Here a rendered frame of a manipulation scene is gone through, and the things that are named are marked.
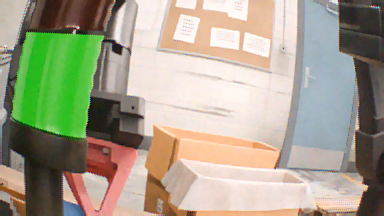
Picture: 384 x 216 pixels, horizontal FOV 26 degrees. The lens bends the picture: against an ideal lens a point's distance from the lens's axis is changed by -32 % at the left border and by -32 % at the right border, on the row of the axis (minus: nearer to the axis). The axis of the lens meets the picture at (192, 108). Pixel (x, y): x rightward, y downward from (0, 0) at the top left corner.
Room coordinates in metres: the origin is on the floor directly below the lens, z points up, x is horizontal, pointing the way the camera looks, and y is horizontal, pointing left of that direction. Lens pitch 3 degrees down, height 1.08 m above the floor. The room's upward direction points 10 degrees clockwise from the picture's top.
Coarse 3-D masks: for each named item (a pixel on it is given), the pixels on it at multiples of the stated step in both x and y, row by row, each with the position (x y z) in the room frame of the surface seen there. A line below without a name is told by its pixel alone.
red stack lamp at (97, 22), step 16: (48, 0) 0.32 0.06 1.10; (64, 0) 0.32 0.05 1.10; (80, 0) 0.32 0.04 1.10; (96, 0) 0.32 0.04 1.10; (112, 0) 0.33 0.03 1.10; (32, 16) 0.33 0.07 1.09; (48, 16) 0.32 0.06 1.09; (64, 16) 0.32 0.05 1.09; (80, 16) 0.32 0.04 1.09; (96, 16) 0.33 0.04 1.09
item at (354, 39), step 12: (372, 0) 0.55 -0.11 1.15; (348, 12) 0.54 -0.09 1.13; (360, 12) 0.51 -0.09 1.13; (372, 12) 0.48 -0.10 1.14; (348, 24) 0.54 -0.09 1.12; (360, 24) 0.51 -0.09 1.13; (372, 24) 0.49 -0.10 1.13; (348, 36) 0.54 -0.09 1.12; (360, 36) 0.51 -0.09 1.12; (372, 36) 0.49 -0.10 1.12; (348, 48) 0.54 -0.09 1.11; (360, 48) 0.51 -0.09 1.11; (372, 48) 0.49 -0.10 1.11; (372, 60) 0.50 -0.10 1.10
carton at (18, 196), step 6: (0, 180) 0.80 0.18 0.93; (0, 186) 0.79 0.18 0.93; (6, 186) 0.80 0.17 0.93; (6, 192) 0.79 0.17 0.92; (12, 192) 0.79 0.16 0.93; (18, 192) 0.80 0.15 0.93; (12, 198) 0.55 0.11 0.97; (18, 198) 0.80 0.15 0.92; (24, 198) 0.80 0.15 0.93; (18, 204) 0.56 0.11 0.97; (24, 204) 0.56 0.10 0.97; (18, 210) 0.56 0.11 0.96; (24, 210) 0.56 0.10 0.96
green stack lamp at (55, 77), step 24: (24, 48) 0.33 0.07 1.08; (48, 48) 0.32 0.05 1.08; (72, 48) 0.32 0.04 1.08; (96, 48) 0.33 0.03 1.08; (24, 72) 0.32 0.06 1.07; (48, 72) 0.32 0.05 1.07; (72, 72) 0.32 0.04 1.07; (24, 96) 0.32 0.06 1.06; (48, 96) 0.32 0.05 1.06; (72, 96) 0.32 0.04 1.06; (24, 120) 0.32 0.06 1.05; (48, 120) 0.32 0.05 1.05; (72, 120) 0.33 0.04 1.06
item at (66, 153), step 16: (16, 128) 0.32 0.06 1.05; (32, 128) 0.32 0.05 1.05; (16, 144) 0.32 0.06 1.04; (32, 144) 0.32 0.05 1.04; (48, 144) 0.32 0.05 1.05; (64, 144) 0.32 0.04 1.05; (80, 144) 0.33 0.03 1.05; (32, 160) 0.32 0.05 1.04; (48, 160) 0.32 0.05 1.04; (64, 160) 0.32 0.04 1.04; (80, 160) 0.33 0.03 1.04; (32, 176) 0.33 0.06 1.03; (48, 176) 0.33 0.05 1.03; (32, 192) 0.33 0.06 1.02; (48, 192) 0.33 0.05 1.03; (32, 208) 0.33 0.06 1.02; (48, 208) 0.33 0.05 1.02
